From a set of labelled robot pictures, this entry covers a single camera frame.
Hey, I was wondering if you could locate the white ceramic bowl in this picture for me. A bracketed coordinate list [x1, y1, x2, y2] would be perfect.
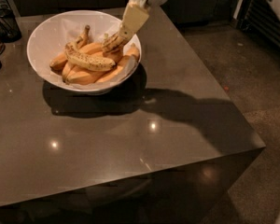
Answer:
[27, 10, 139, 95]

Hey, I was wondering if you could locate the yellow banana far left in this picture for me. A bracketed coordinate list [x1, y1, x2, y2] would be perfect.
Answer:
[49, 25, 101, 71]

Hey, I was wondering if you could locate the yellow banana bottom right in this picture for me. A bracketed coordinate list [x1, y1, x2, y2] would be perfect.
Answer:
[97, 43, 140, 83]

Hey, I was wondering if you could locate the spotted banana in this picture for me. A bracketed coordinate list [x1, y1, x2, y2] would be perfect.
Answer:
[64, 42, 116, 72]
[102, 33, 128, 63]

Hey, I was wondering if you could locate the dark vented appliance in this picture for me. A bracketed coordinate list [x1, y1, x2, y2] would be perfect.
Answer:
[232, 0, 280, 48]

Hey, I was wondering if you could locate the yellow banana bottom left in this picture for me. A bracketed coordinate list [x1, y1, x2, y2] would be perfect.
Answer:
[62, 63, 104, 85]

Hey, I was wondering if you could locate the black wire mesh basket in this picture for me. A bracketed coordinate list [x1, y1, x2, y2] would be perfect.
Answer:
[0, 8, 21, 43]

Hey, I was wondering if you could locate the yellow banana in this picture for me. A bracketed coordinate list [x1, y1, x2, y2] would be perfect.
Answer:
[49, 25, 101, 71]
[62, 63, 104, 85]
[97, 43, 140, 83]

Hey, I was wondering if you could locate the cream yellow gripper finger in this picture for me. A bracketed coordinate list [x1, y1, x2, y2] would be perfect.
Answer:
[118, 0, 149, 41]

